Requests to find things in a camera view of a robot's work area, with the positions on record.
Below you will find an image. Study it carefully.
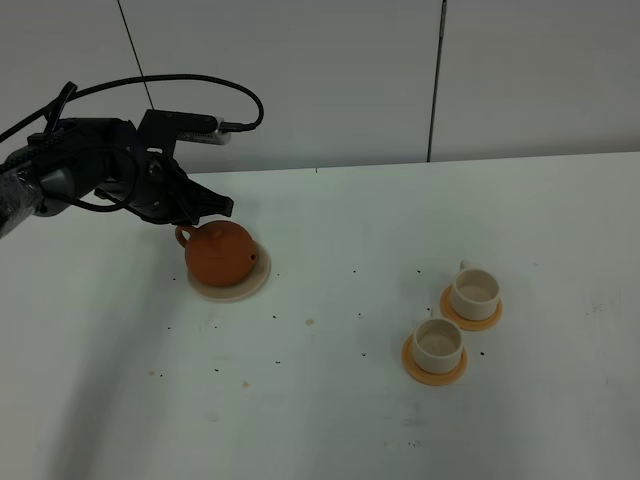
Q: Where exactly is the near white teacup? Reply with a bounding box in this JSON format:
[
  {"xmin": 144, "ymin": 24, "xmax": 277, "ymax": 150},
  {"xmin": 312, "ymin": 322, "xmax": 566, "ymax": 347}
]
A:
[{"xmin": 411, "ymin": 314, "xmax": 463, "ymax": 375}]

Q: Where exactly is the brown clay teapot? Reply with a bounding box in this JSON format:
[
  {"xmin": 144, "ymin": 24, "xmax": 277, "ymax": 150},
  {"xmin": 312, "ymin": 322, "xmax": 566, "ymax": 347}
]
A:
[{"xmin": 175, "ymin": 220, "xmax": 258, "ymax": 287}]

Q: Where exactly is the black left camera cable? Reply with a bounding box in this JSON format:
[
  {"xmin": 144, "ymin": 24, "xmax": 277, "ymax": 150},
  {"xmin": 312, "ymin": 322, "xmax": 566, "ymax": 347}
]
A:
[{"xmin": 0, "ymin": 74, "xmax": 265, "ymax": 214}]

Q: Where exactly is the far orange coaster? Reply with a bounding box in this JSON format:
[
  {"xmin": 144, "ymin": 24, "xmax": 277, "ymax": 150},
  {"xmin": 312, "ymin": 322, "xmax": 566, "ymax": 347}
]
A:
[{"xmin": 439, "ymin": 285, "xmax": 503, "ymax": 332}]

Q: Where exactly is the cream round teapot saucer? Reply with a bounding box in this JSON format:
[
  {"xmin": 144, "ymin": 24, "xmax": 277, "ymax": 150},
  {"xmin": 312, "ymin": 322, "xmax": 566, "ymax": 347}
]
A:
[{"xmin": 187, "ymin": 243, "xmax": 271, "ymax": 303}]

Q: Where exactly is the far white teacup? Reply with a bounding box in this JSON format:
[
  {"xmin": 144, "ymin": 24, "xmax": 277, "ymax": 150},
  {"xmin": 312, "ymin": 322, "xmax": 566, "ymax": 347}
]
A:
[{"xmin": 451, "ymin": 260, "xmax": 501, "ymax": 322}]

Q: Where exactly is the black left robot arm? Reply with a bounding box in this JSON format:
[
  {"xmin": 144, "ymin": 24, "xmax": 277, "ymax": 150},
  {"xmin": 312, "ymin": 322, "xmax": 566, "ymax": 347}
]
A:
[{"xmin": 1, "ymin": 111, "xmax": 233, "ymax": 235}]

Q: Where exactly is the near orange coaster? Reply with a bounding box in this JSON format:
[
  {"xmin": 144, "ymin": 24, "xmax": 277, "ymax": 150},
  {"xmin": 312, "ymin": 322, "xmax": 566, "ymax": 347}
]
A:
[{"xmin": 401, "ymin": 335, "xmax": 468, "ymax": 387}]

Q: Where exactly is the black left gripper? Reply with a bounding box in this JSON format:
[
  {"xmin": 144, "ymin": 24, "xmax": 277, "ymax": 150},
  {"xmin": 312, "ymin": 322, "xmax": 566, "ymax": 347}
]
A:
[{"xmin": 27, "ymin": 119, "xmax": 234, "ymax": 226}]

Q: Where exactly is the orange coaster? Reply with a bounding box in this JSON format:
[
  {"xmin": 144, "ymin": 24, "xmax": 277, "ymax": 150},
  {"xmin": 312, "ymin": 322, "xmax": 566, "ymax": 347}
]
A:
[
  {"xmin": 439, "ymin": 285, "xmax": 503, "ymax": 332},
  {"xmin": 401, "ymin": 335, "xmax": 468, "ymax": 387}
]

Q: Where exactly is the white teacup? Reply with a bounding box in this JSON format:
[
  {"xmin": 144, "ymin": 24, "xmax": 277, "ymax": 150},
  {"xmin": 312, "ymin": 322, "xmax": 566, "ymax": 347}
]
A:
[
  {"xmin": 451, "ymin": 260, "xmax": 501, "ymax": 322},
  {"xmin": 411, "ymin": 314, "xmax": 463, "ymax": 375}
]

